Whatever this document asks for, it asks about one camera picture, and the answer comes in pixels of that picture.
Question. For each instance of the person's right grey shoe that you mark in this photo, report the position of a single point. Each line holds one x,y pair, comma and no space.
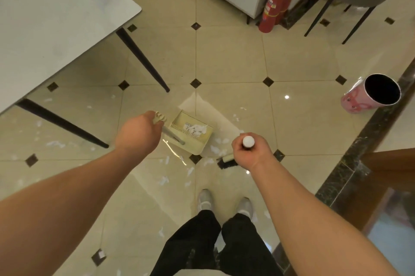
245,208

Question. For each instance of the person's left hand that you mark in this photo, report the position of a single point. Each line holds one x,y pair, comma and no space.
139,134

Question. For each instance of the white marble table black legs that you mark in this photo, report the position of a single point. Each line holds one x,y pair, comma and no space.
48,32

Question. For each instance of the pink waste bin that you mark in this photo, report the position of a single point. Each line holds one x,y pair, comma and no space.
353,100

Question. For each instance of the white paper scraps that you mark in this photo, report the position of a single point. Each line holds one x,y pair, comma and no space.
194,128

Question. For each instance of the person's grey shoe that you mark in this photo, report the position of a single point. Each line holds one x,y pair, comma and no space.
245,208
206,201

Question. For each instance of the person's right hand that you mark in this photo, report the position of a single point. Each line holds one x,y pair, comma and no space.
259,154

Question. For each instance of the beige tiled floor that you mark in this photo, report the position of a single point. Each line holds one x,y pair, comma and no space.
233,55

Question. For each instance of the wooden door with glass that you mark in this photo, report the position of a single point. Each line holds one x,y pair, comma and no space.
389,168

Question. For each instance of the black trousers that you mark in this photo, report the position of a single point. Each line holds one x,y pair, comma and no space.
191,246

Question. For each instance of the person's left forearm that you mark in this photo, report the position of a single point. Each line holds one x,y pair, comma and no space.
65,207

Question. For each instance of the person's right forearm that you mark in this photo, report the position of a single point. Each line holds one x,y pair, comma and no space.
317,230

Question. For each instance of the white shirt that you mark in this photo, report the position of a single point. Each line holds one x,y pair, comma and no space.
204,274

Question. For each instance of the person's left grey shoe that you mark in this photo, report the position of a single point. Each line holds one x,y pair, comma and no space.
206,201

